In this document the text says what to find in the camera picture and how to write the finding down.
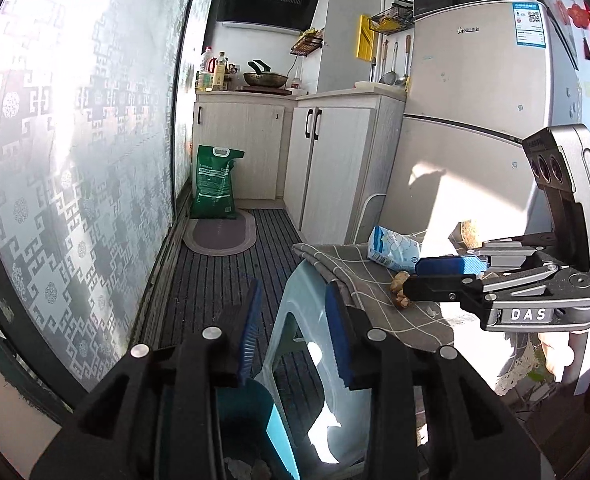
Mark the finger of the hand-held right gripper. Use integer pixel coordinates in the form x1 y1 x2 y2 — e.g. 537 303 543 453
402 261 560 310
416 232 558 277

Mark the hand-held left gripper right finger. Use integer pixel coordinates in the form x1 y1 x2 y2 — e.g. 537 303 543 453
325 280 556 480

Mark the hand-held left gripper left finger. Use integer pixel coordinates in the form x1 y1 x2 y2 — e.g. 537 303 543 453
30 277 266 480

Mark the blue white packet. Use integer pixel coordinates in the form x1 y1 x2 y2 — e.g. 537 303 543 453
367 226 422 275

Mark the teal dustpan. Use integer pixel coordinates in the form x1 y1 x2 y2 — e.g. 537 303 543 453
215 380 300 480

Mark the person's right hand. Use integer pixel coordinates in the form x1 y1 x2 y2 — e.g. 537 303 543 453
540 331 590 398

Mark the tan speckled scrap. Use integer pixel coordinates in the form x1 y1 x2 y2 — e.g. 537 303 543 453
462 219 484 249

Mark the light blue plastic stool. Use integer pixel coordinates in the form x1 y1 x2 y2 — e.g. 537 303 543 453
254 260 376 480

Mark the grey checked cloth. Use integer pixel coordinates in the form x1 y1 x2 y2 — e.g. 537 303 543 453
292 227 470 353

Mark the grey oval floor mat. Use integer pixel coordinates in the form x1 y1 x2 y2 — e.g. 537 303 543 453
183 208 258 257

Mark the white lace cloth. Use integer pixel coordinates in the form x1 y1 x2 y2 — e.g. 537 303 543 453
494 332 548 397

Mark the green rice bag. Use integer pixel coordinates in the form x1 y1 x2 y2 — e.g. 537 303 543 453
190 144 246 220

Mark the beige double-door cabinet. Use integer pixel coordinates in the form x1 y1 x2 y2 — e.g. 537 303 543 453
283 88 406 246

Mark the silver refrigerator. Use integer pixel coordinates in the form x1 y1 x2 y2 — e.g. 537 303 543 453
381 0 590 281

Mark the beige single-door cabinet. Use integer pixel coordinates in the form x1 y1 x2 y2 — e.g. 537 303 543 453
193 90 296 202

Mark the metal ladle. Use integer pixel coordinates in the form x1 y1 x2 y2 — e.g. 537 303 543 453
395 35 412 87

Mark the metal skimmer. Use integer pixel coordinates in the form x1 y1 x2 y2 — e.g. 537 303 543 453
380 41 400 86

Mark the red knot ornament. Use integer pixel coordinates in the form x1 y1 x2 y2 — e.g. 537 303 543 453
567 2 590 59

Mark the yellow cutting board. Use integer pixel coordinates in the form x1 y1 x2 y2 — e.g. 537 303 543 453
357 14 377 61

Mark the metal wok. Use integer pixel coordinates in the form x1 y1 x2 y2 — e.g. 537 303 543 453
244 60 290 89

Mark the yellow oil bottle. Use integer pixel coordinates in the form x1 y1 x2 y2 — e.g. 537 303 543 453
212 52 228 91

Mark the frosted patterned sliding door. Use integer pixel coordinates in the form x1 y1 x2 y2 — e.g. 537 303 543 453
0 0 206 411

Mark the black wire basket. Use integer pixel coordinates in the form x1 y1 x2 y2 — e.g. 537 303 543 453
368 4 416 35

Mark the wall spice rack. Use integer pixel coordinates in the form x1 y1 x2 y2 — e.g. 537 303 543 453
290 29 324 57

